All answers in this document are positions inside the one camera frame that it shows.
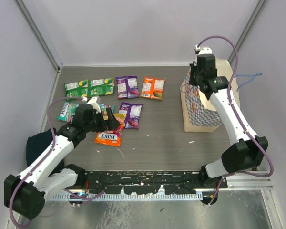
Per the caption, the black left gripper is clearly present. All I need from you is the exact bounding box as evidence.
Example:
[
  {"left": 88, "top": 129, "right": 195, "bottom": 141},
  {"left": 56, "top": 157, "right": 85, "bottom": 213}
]
[{"left": 84, "top": 107, "right": 120, "bottom": 133}]

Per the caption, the orange Fox's candy packet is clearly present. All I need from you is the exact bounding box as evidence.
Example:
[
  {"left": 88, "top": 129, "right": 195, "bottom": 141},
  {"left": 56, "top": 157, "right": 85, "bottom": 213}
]
[{"left": 94, "top": 114, "right": 125, "bottom": 147}]

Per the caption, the teal mint candy packet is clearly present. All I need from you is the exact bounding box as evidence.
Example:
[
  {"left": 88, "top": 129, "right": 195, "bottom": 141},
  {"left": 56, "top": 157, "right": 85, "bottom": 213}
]
[
  {"left": 99, "top": 104, "right": 116, "bottom": 120},
  {"left": 57, "top": 102, "right": 79, "bottom": 122}
]

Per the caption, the purple snack packet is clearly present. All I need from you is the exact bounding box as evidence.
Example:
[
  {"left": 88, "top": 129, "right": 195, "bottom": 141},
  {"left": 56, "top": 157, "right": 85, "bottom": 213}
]
[
  {"left": 115, "top": 76, "right": 140, "bottom": 99},
  {"left": 118, "top": 102, "right": 143, "bottom": 129}
]

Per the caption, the checkered paper bag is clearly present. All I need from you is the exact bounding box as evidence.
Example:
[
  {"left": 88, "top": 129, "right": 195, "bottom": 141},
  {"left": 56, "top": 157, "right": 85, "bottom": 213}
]
[{"left": 180, "top": 57, "right": 240, "bottom": 132}]

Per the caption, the green snack packet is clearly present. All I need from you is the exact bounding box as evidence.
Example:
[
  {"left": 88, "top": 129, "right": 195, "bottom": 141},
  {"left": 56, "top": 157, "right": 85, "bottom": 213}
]
[
  {"left": 64, "top": 79, "right": 89, "bottom": 101},
  {"left": 88, "top": 78, "right": 115, "bottom": 97}
]

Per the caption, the orange snack packet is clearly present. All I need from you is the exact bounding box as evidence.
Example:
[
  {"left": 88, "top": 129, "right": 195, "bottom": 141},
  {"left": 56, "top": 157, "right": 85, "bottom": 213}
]
[{"left": 140, "top": 77, "right": 165, "bottom": 101}]

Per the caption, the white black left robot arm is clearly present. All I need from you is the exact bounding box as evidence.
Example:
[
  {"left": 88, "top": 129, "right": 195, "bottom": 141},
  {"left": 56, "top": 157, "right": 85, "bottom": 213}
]
[{"left": 4, "top": 103, "right": 120, "bottom": 220}]

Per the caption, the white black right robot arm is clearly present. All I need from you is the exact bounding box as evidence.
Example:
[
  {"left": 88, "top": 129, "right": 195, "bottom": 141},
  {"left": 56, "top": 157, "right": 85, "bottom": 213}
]
[{"left": 189, "top": 53, "right": 268, "bottom": 188}]

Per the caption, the dark blue folded cloth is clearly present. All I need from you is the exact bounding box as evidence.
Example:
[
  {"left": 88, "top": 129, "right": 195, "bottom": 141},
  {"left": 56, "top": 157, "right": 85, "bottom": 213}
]
[{"left": 26, "top": 129, "right": 53, "bottom": 167}]

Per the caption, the blue bag handle cord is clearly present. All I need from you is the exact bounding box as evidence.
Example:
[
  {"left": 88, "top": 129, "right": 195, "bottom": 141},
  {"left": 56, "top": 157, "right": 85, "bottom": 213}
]
[
  {"left": 180, "top": 83, "right": 199, "bottom": 94},
  {"left": 235, "top": 72, "right": 263, "bottom": 93}
]

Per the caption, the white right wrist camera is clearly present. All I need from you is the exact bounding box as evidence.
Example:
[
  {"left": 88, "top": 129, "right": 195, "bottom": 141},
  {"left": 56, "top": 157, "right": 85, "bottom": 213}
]
[{"left": 194, "top": 45, "right": 213, "bottom": 56}]

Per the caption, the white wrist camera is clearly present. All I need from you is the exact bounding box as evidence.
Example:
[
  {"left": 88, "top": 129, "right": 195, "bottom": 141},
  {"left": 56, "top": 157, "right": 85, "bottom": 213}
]
[
  {"left": 194, "top": 45, "right": 213, "bottom": 56},
  {"left": 82, "top": 96, "right": 102, "bottom": 113}
]

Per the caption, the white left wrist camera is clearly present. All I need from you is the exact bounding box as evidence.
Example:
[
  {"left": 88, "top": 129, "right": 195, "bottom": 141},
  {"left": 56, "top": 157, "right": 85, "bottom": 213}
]
[{"left": 82, "top": 96, "right": 102, "bottom": 113}]

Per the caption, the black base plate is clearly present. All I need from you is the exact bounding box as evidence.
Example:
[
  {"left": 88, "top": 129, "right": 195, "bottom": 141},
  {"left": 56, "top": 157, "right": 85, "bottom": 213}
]
[{"left": 58, "top": 170, "right": 229, "bottom": 194}]

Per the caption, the perforated cable duct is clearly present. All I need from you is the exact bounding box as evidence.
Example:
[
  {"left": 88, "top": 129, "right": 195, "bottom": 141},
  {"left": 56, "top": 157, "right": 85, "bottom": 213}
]
[{"left": 49, "top": 191, "right": 203, "bottom": 201}]

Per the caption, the aluminium rail frame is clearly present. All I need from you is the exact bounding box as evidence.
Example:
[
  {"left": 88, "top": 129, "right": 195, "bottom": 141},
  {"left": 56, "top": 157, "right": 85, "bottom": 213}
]
[{"left": 67, "top": 170, "right": 272, "bottom": 189}]

